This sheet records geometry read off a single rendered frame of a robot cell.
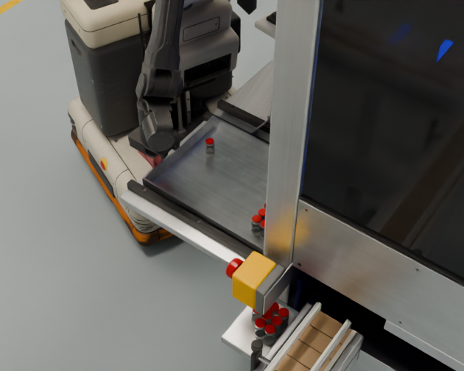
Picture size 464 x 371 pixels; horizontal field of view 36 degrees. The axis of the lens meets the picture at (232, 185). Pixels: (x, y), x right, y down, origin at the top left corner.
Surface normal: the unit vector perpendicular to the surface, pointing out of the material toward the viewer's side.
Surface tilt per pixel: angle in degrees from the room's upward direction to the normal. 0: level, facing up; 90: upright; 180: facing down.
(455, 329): 90
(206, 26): 98
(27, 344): 0
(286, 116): 90
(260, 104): 0
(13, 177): 0
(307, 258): 90
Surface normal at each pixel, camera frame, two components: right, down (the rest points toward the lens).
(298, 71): -0.59, 0.60
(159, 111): 0.33, -0.63
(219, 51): 0.51, 0.73
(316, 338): 0.00, -0.67
